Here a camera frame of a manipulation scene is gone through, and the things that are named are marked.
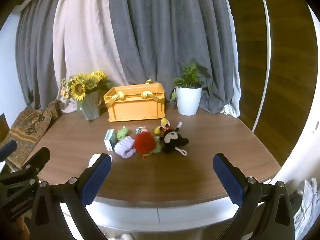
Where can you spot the yellow plush toy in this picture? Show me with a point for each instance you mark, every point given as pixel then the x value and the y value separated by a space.
pixel 162 125

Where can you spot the white sheer curtain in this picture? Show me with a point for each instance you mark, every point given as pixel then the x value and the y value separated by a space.
pixel 233 80

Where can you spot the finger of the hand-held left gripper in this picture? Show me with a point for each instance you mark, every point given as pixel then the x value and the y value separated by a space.
pixel 7 148
pixel 37 158

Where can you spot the yellow plastic crate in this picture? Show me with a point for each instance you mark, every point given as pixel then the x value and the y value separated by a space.
pixel 136 110

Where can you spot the grey curtain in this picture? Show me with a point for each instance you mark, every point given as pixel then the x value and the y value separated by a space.
pixel 35 60
pixel 172 35

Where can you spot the red knitted toy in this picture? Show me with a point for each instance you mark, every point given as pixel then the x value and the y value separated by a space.
pixel 144 142

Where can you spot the black mouse plush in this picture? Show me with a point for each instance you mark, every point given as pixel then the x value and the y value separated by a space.
pixel 172 140

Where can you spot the pink and teal plush toy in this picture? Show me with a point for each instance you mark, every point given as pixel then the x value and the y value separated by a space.
pixel 143 130

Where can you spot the pale pink curtain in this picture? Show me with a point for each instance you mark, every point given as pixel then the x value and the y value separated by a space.
pixel 82 42

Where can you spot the green leafy houseplant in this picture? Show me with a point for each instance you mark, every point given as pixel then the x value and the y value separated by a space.
pixel 190 77

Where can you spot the pale blue tissue pack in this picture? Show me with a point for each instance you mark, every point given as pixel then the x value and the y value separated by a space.
pixel 110 140

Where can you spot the grey white garment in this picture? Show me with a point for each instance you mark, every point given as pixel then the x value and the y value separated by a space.
pixel 306 200

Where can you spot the artificial sunflower bouquet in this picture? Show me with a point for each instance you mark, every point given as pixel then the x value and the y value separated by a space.
pixel 80 87

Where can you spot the white curved frame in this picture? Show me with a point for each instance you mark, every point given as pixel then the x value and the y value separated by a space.
pixel 267 55

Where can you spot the brown patterned woven cloth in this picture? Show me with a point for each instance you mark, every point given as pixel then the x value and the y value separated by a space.
pixel 27 125

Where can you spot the white ribbed plant pot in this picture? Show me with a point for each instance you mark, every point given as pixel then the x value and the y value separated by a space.
pixel 188 101

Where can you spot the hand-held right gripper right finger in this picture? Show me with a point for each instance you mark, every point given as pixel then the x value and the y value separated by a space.
pixel 228 180

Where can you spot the green frog plush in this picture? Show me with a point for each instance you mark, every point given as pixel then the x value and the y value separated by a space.
pixel 123 133

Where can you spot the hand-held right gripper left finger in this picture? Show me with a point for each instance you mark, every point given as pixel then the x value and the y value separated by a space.
pixel 96 180

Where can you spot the pale green ribbed vase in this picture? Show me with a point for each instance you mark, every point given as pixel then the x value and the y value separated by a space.
pixel 90 107

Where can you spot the white soft cloth item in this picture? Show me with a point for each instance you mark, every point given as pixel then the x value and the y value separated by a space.
pixel 92 160

